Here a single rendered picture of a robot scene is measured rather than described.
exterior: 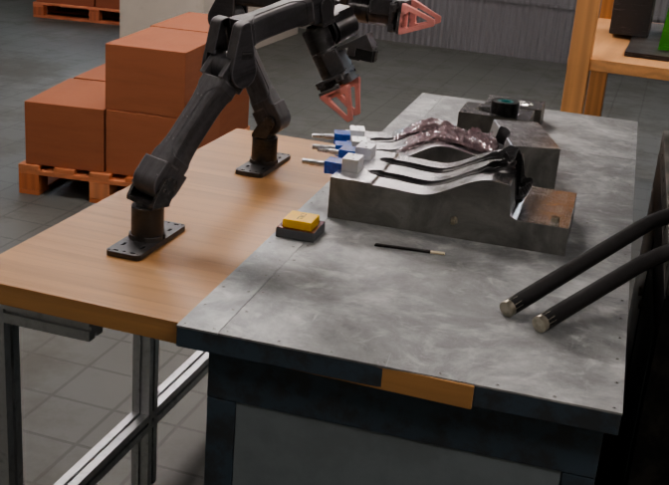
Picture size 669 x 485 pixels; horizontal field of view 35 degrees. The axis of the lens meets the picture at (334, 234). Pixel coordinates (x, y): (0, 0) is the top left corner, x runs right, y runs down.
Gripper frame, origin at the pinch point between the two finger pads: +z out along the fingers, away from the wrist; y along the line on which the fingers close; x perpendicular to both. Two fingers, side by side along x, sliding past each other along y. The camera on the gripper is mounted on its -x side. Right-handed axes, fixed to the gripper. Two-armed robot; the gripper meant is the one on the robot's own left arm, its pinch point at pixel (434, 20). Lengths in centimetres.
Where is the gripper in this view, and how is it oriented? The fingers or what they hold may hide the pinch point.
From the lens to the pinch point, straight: 238.2
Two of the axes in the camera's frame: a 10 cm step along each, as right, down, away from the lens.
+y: 3.1, -3.0, 9.0
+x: -1.0, 9.3, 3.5
